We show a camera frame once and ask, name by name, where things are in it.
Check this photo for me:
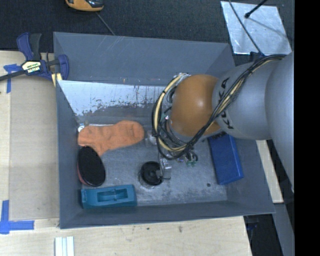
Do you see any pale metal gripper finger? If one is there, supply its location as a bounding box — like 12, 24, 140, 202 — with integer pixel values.
160, 158, 174, 176
146, 129, 158, 149

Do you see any black round disc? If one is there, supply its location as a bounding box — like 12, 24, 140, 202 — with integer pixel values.
138, 161, 165, 187

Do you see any orange cloth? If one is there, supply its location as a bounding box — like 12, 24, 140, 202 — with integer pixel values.
77, 120, 146, 157

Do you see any blue flat block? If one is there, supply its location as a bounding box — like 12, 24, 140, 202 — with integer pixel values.
208, 134, 245, 186

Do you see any teal plastic box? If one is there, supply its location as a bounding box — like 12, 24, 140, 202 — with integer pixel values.
80, 184, 138, 210

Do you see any black and red oval brush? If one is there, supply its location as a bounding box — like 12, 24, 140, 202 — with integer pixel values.
77, 145, 107, 188

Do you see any grey metal bin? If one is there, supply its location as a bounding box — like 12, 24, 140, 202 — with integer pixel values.
52, 31, 276, 230

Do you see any pale wood board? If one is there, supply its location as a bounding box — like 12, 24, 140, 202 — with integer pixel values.
8, 53, 61, 221

